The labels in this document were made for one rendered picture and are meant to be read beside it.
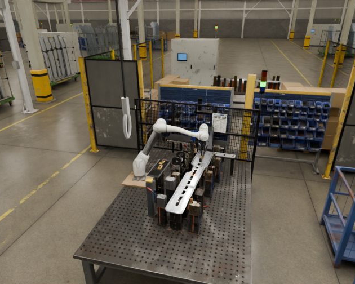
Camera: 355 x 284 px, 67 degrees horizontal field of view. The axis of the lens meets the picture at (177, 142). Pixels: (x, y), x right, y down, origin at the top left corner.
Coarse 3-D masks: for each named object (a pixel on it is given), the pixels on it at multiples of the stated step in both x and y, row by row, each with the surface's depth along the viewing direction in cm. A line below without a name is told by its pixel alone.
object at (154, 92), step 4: (152, 92) 650; (156, 92) 665; (148, 96) 618; (152, 96) 630; (156, 96) 667; (152, 104) 634; (152, 108) 663; (156, 108) 636; (148, 112) 669; (156, 112) 621
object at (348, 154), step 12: (348, 84) 426; (348, 96) 430; (348, 108) 439; (348, 120) 448; (336, 132) 458; (348, 132) 456; (336, 144) 466; (348, 144) 465; (336, 156) 477; (348, 156) 473
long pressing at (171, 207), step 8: (200, 152) 373; (208, 152) 373; (208, 160) 352; (200, 168) 333; (184, 176) 316; (200, 176) 317; (184, 184) 301; (192, 184) 301; (176, 192) 288; (192, 192) 288; (176, 200) 276; (184, 200) 276; (168, 208) 264; (176, 208) 263; (184, 208) 264
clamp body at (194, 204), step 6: (192, 204) 260; (198, 204) 260; (192, 210) 262; (198, 210) 259; (192, 216) 265; (198, 216) 262; (192, 222) 268; (198, 222) 270; (192, 228) 271; (198, 228) 271; (198, 234) 272
